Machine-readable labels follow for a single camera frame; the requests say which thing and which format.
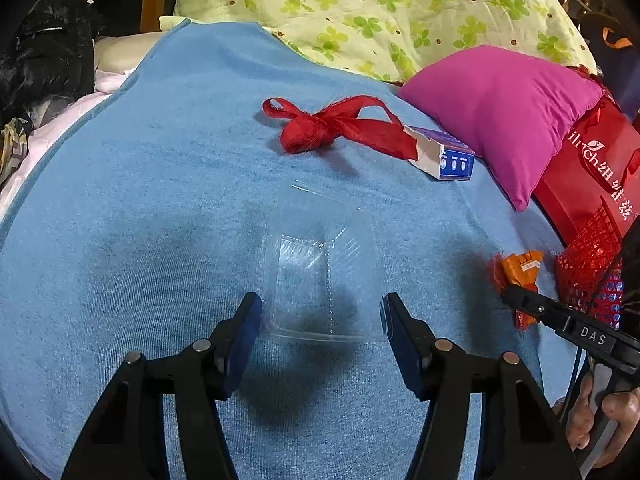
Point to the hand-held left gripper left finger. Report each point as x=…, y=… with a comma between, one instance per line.
x=245, y=340

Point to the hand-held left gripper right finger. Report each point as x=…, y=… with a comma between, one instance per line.
x=405, y=350

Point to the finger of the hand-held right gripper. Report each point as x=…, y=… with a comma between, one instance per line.
x=530, y=305

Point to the orange wrapper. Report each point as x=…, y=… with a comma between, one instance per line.
x=522, y=267

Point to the red mesh basket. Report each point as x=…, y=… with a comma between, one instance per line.
x=585, y=255

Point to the clear plastic container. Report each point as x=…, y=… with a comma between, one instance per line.
x=300, y=270

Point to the small blue carton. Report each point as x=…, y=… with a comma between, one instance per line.
x=455, y=162

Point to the red ribbon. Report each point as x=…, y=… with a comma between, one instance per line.
x=305, y=135

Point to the person's right hand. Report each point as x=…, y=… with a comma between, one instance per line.
x=580, y=410

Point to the red shopping bag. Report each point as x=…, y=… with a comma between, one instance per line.
x=575, y=185

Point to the blue blanket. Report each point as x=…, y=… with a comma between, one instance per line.
x=125, y=210

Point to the magenta pillow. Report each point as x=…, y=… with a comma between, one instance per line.
x=500, y=100

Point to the patterned cloth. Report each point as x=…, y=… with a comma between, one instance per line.
x=12, y=145

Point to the beige sofa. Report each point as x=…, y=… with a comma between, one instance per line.
x=120, y=52

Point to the green clover print quilt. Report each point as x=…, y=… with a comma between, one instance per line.
x=400, y=0

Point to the black puffer jacket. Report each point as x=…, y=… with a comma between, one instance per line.
x=45, y=60

